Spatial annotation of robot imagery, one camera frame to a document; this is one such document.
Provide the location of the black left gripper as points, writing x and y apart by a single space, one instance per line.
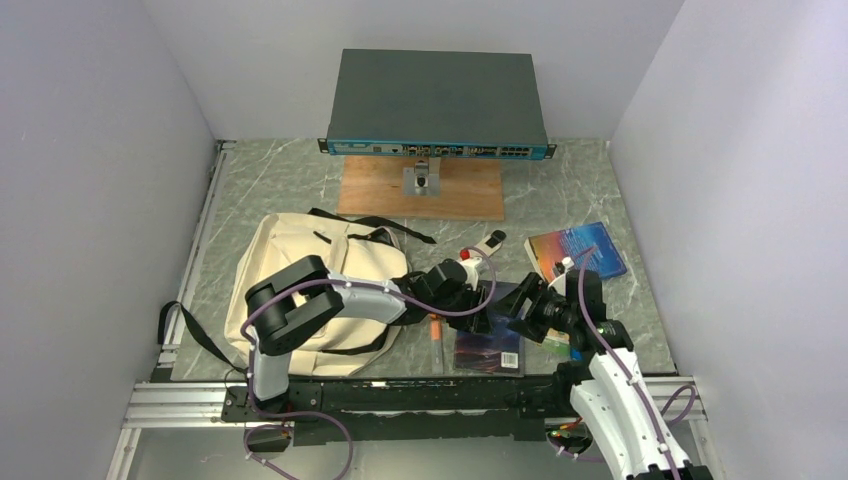
472 322

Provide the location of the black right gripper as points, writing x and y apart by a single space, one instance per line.
528 324

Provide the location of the beige canvas backpack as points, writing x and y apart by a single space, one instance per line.
367 247

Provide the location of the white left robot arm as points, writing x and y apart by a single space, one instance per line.
288 308

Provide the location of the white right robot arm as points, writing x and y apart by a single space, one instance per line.
605 386

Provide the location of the orange pen in pack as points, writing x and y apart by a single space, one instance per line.
436 344

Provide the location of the yellow banana toy pack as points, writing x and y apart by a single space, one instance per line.
557 343

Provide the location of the dark space notebook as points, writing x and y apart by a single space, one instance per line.
501 352

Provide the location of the orange blue paperback book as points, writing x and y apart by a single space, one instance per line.
575 242

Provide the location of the wooden base board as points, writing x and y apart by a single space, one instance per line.
458 189

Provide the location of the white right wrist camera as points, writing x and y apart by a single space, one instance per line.
560 269

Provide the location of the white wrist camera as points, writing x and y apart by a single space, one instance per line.
474 266
560 269

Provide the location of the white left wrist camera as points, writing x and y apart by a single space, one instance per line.
474 266

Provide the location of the grey metal stand bracket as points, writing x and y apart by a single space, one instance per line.
423 178

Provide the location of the grey network switch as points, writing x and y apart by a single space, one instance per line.
414 103

